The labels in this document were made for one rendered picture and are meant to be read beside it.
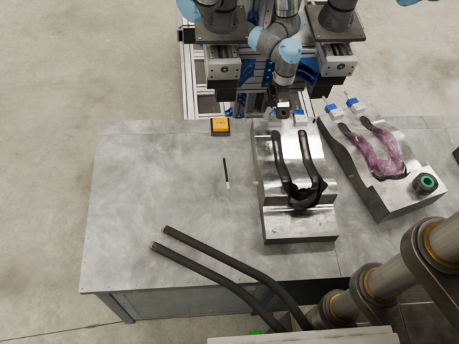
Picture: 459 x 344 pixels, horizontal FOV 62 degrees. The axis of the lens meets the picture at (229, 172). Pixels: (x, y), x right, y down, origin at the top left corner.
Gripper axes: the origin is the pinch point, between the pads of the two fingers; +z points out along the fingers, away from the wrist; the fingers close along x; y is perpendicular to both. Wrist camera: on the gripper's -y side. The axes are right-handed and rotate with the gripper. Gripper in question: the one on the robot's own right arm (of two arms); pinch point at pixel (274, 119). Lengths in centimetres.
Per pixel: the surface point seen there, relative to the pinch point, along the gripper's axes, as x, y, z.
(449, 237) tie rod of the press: -3, -76, -69
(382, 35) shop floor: -130, 158, 91
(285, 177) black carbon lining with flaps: -0.2, -27.1, -1.0
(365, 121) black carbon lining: -40.6, 2.7, 5.7
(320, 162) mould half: -15.4, -19.7, 2.0
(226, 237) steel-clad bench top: 22, -45, 11
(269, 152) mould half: 3.3, -14.2, 2.4
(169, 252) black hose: 41, -50, 7
